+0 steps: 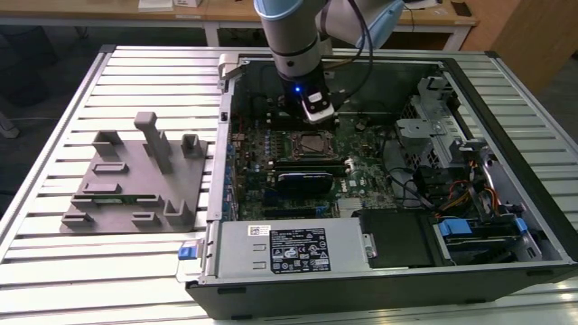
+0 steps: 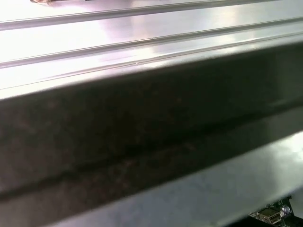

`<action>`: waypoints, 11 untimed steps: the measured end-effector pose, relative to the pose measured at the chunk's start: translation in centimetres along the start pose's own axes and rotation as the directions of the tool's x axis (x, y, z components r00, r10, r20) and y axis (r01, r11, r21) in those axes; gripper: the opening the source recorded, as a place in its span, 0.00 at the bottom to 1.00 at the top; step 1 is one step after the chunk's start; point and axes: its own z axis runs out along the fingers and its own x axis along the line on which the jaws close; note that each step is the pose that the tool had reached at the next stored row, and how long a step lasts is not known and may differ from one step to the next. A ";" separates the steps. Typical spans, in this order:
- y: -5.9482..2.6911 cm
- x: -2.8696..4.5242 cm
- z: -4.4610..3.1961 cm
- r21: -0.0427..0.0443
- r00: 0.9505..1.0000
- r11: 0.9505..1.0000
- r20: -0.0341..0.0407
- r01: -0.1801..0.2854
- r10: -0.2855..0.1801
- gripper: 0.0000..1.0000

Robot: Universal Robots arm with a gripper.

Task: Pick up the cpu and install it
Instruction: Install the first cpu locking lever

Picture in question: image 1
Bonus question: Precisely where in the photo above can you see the black graphics card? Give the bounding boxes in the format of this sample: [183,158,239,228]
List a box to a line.
[275,171,335,197]

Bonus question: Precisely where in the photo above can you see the black expansion slot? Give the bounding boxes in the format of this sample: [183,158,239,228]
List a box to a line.
[263,207,316,219]

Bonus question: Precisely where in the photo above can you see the metal socket cover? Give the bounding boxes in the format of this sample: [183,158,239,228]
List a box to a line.
[291,131,339,160]

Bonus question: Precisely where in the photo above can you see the coloured wire bundle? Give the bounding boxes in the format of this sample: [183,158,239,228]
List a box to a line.
[433,179,502,217]

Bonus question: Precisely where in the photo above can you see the CPU socket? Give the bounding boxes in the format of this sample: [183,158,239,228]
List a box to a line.
[290,130,339,161]

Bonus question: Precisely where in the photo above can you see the green RAM stick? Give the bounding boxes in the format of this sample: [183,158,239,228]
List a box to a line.
[92,198,136,207]

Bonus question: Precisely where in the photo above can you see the silver heat sink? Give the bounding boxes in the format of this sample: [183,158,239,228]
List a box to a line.
[338,198,364,216]

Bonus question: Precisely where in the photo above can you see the silver drive cage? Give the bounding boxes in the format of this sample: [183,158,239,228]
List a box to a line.
[392,76,489,170]

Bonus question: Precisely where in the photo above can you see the black PC case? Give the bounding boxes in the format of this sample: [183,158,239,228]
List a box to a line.
[184,50,578,321]

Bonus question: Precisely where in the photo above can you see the white paper sheet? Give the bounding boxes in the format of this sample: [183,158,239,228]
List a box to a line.
[138,0,174,12]

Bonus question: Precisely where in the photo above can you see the green motherboard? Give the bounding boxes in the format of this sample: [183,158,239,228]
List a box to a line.
[227,114,398,221]

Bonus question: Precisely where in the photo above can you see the wooden desk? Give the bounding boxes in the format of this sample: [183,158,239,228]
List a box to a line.
[0,0,479,51]

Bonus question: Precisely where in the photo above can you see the black plastic shroud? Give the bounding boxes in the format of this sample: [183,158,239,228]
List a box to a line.
[360,209,437,268]

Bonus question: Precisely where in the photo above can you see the grey parts rack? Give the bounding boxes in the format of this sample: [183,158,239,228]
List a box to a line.
[60,110,211,234]

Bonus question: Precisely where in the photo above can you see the silver power supply unit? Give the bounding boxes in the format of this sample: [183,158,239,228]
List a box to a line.
[211,218,378,278]

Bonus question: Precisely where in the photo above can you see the brown wooden cabinet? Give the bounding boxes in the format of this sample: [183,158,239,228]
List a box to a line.
[459,0,578,98]

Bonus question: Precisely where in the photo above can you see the grey case handle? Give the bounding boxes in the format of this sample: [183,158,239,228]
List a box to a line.
[216,53,248,91]

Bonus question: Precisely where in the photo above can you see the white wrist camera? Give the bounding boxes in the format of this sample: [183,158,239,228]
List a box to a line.
[300,90,336,123]

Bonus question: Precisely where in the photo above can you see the silver CPU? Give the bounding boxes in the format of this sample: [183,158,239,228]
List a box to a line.
[300,134,334,154]

